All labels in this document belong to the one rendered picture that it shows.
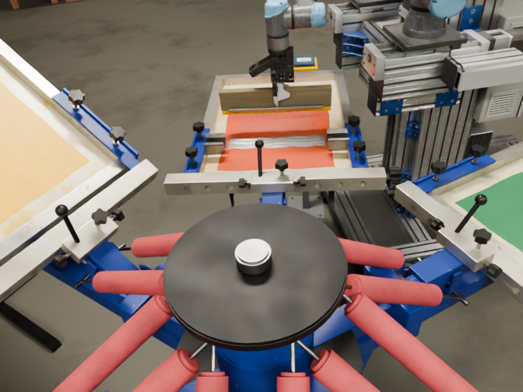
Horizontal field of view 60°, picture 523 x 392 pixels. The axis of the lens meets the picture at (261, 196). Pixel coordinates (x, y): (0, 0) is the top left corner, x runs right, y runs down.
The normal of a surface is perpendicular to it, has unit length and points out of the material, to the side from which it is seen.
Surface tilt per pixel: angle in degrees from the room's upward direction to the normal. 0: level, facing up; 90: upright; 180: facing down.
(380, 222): 0
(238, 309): 0
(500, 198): 0
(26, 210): 32
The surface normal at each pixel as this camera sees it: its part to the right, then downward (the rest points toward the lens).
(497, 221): -0.07, -0.77
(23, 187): 0.38, -0.49
